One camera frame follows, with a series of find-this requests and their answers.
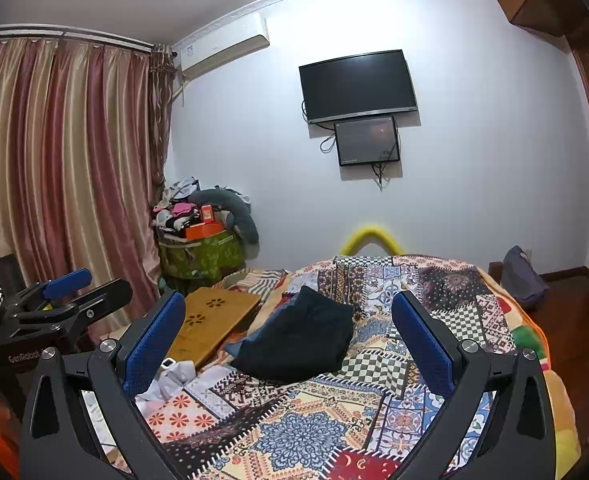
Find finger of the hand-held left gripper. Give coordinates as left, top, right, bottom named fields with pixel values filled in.
left=4, top=268, right=94, bottom=317
left=12, top=279, right=134, bottom=346

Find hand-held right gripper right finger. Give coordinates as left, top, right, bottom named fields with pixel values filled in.
left=391, top=290, right=558, bottom=480

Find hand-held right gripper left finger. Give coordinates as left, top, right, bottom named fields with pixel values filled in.
left=19, top=290, right=188, bottom=480

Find black pants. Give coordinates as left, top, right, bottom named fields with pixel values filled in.
left=230, top=305, right=348, bottom=385

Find white crumpled cloth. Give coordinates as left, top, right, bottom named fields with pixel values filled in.
left=134, top=360, right=198, bottom=403

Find wooden lap desk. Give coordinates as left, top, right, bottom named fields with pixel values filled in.
left=167, top=286, right=262, bottom=368

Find blue denim garment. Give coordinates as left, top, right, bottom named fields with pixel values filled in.
left=223, top=292, right=300, bottom=358

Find green storage box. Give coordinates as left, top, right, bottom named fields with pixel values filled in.
left=157, top=230, right=248, bottom=283

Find colourful fleece blanket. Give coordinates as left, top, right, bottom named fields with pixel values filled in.
left=475, top=265, right=583, bottom=480

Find dark teal folded garment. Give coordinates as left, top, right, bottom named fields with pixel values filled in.
left=294, top=286, right=355, bottom=356

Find pile of small clothes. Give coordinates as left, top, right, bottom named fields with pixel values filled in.
left=152, top=177, right=210, bottom=241

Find orange box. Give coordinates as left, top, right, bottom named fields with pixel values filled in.
left=184, top=204, right=225, bottom=241

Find patchwork printed blanket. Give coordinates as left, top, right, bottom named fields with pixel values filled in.
left=139, top=254, right=520, bottom=480

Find grey bag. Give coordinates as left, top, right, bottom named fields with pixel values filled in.
left=502, top=246, right=550, bottom=311

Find striped pink curtain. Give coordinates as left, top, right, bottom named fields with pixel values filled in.
left=0, top=35, right=172, bottom=341

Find yellow foam tube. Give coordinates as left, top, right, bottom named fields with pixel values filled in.
left=339, top=225, right=405, bottom=257

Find grey plush pillow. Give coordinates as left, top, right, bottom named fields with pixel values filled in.
left=189, top=186, right=260, bottom=246

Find curtain rod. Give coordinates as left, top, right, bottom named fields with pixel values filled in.
left=0, top=22, right=155, bottom=53

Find white air conditioner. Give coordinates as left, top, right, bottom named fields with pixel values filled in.
left=172, top=12, right=270, bottom=81

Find small wall monitor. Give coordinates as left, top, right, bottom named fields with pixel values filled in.
left=335, top=116, right=401, bottom=167

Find wall television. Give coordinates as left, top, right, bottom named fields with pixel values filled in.
left=299, top=50, right=420, bottom=125

